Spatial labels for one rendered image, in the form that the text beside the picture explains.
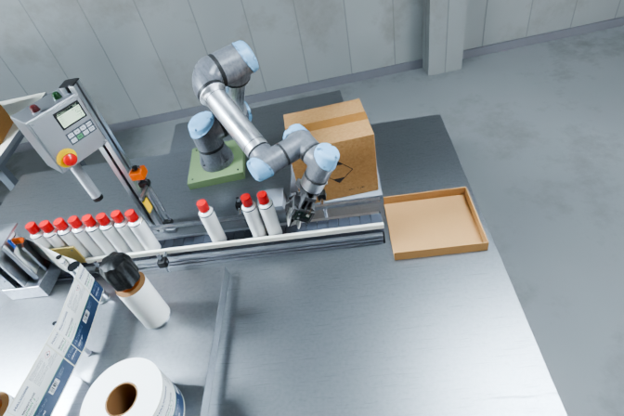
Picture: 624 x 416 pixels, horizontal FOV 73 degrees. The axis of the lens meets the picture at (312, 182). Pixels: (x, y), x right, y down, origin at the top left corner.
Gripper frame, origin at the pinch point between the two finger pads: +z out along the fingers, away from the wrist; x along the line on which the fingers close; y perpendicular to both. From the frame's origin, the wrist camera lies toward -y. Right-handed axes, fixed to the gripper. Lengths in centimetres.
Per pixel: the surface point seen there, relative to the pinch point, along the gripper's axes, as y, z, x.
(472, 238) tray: 8, -21, 57
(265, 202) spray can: 1.8, -7.7, -11.4
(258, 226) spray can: 2.5, 3.2, -10.5
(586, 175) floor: -93, -2, 190
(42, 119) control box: -2, -15, -79
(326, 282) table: 19.2, 4.0, 14.0
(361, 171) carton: -17.7, -15.8, 21.6
